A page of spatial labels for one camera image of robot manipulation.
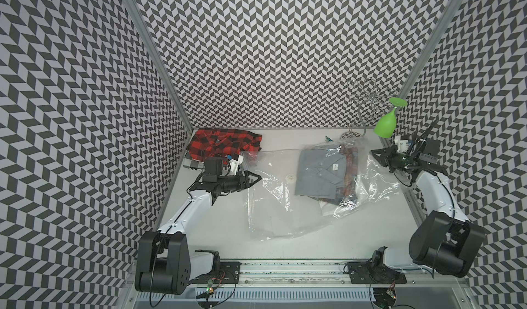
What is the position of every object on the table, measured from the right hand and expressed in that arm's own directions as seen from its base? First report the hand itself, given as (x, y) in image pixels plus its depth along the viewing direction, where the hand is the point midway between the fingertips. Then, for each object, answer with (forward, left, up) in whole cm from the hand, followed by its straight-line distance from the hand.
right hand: (370, 153), depth 81 cm
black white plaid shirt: (+8, +79, -18) cm, 82 cm away
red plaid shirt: (+17, +66, -12) cm, 69 cm away
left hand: (-8, +46, -6) cm, 47 cm away
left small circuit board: (-43, +60, -16) cm, 76 cm away
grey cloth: (+1, +17, -15) cm, 23 cm away
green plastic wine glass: (+14, -10, +1) cm, 17 cm away
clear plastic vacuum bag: (-5, +30, -22) cm, 37 cm away
